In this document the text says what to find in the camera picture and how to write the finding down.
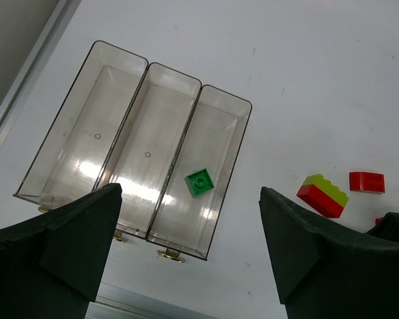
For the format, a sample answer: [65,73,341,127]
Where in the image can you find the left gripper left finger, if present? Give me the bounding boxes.
[0,183,122,318]

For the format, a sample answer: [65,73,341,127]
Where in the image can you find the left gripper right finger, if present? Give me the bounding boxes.
[259,187,399,318]

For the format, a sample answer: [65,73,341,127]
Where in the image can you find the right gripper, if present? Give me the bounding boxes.
[366,212,399,243]

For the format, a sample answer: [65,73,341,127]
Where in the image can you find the green square lego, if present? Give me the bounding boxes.
[185,169,215,197]

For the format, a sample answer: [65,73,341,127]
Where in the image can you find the red curved lego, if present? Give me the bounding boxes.
[349,171,385,193]

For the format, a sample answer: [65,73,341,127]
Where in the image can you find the red and lime lego stack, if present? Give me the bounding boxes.
[297,174,349,219]

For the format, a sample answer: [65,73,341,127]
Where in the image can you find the clear container left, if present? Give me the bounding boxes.
[15,41,148,209]

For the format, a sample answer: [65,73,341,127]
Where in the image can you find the clear container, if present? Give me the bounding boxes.
[15,41,148,209]
[96,62,201,238]
[147,84,252,260]

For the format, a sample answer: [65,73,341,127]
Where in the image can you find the clear container right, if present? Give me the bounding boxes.
[147,84,252,260]

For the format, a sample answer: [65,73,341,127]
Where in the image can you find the clear container middle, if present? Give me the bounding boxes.
[96,62,201,238]

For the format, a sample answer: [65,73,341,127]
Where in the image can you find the aluminium rail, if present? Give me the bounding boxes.
[0,1,80,147]

